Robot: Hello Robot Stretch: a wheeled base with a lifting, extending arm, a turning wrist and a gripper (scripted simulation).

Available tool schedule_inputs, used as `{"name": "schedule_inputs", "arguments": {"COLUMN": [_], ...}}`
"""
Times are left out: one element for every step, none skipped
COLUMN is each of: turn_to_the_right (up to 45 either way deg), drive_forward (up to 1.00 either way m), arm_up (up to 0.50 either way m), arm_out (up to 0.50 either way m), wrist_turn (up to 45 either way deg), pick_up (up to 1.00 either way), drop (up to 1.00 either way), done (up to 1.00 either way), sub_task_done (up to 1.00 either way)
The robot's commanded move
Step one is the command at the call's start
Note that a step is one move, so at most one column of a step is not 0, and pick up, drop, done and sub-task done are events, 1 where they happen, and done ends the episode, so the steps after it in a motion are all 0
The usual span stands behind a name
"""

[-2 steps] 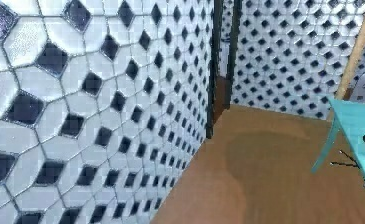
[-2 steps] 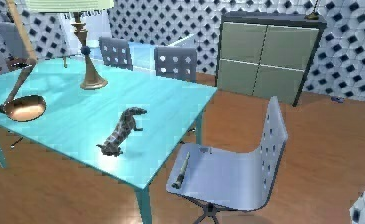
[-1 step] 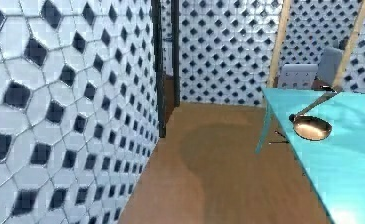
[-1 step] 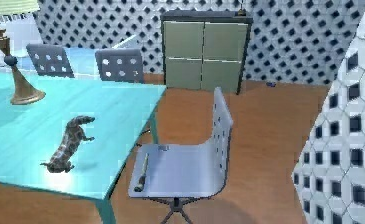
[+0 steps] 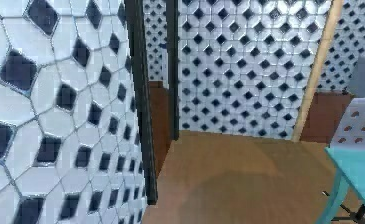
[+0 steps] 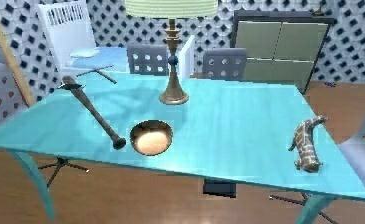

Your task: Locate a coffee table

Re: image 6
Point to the brass lamp with green shade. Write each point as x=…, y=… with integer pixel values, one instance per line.
x=173, y=88

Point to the brass bowl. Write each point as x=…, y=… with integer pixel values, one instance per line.
x=151, y=140

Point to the turquoise table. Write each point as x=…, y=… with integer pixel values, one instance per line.
x=243, y=133

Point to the black box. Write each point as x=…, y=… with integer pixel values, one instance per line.
x=219, y=188

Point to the dark baseball bat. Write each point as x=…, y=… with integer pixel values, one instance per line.
x=90, y=106

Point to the pale blue pillow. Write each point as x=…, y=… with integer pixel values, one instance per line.
x=85, y=53

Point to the olive green cupboard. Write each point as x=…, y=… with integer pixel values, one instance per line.
x=280, y=50

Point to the brown striped animal figurine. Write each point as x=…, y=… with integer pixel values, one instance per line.
x=305, y=146

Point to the white bed with blue mattress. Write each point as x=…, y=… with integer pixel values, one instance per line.
x=70, y=33

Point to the tan wooden pole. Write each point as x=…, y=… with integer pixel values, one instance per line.
x=13, y=63

